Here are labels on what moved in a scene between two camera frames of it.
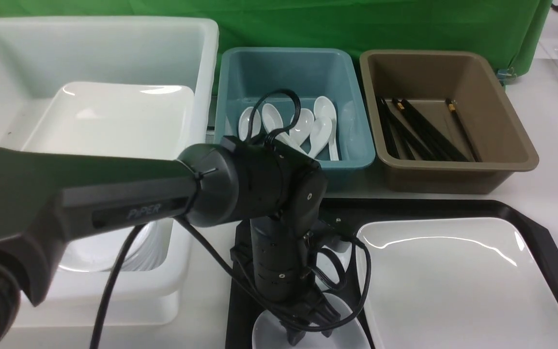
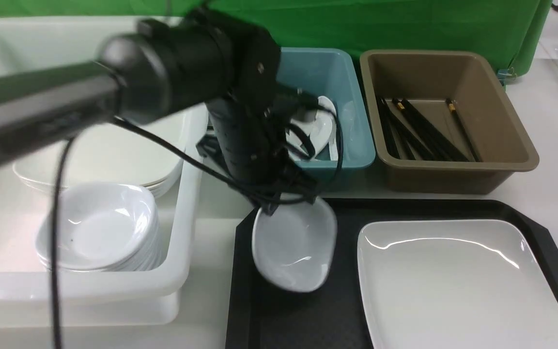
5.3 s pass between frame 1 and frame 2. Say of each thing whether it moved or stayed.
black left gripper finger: moved
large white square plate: stayed
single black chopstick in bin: stayed
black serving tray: stayed
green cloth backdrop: stayed
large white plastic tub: stayed
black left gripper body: moved
